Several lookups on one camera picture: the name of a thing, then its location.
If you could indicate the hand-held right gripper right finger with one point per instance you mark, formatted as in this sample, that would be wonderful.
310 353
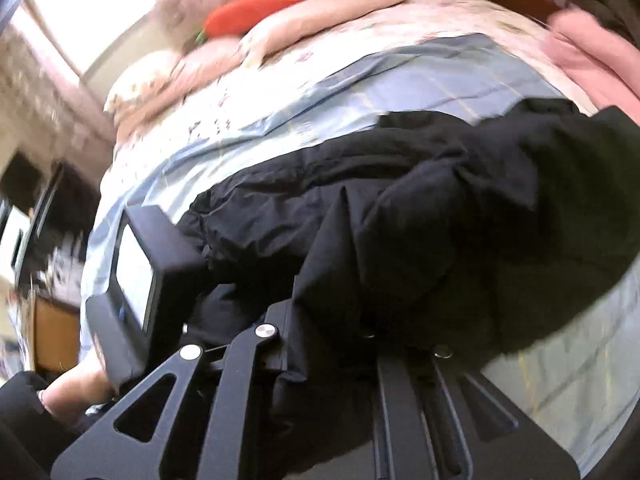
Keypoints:
400 410

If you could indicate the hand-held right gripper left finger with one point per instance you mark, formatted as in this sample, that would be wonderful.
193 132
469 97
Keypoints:
235 400

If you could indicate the black hooded puffer jacket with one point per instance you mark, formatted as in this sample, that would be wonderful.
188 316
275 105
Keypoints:
425 220

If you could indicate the person's left forearm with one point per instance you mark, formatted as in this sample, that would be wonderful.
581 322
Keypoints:
25 425

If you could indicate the person's left hand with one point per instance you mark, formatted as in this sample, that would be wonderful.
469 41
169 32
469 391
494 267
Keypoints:
75 385

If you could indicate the black desk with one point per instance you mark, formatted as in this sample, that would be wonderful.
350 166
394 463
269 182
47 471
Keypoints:
65 210

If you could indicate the wooden cabinet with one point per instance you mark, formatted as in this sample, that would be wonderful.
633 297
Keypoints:
55 332

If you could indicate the white printer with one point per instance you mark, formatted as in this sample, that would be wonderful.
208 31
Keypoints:
12 237

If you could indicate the black computer monitor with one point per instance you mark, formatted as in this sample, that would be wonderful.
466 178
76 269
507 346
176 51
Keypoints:
20 180

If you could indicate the white floral pillow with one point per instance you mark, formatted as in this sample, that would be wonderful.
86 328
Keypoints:
140 80

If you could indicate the floral lace curtain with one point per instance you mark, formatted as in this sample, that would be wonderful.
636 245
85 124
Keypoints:
45 95

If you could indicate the orange carrot plush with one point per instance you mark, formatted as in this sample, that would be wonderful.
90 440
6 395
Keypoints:
250 12

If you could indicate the bright window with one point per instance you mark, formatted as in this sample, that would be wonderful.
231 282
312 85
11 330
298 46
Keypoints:
100 5

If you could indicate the blue plaid sheet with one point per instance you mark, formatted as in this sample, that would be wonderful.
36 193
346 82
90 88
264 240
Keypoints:
380 75

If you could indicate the pink folded quilt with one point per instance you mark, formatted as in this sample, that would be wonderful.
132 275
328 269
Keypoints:
595 55

